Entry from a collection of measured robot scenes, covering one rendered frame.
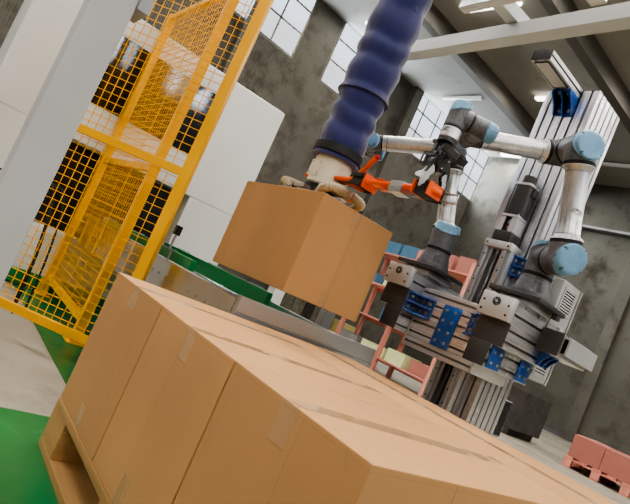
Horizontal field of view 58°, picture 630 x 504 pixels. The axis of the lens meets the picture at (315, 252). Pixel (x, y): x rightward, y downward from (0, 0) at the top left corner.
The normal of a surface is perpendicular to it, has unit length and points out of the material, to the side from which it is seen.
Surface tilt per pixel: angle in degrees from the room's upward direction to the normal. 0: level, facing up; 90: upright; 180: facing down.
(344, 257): 89
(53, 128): 90
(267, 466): 90
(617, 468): 90
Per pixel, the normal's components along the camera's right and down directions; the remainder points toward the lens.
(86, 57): 0.55, 0.18
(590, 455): -0.56, -0.31
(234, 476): -0.74, -0.37
